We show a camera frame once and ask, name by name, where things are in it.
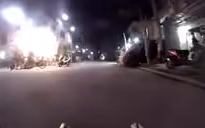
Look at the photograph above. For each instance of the grey asphalt road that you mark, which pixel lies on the grey asphalt road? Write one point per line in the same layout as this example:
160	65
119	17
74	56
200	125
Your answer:
100	96

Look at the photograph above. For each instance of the row of street lamps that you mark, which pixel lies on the row of street lamps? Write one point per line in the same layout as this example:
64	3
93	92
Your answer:
65	20

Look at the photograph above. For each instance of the pole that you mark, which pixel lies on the pole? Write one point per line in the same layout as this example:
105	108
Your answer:
155	30

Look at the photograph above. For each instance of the robot's own part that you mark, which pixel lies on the robot's own part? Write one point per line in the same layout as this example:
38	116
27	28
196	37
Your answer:
136	125
63	125

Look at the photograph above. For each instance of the row of parked motorcycles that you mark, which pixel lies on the row of parked motorcycles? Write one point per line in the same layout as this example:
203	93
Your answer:
30	61

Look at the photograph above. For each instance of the red motorcycle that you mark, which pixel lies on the red motorcycle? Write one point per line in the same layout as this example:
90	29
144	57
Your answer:
176	57

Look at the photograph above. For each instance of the raised pavement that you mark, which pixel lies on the raised pavement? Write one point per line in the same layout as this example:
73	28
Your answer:
185	75

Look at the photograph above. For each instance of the building with awning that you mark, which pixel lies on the building with awning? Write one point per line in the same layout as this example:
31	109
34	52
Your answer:
186	30

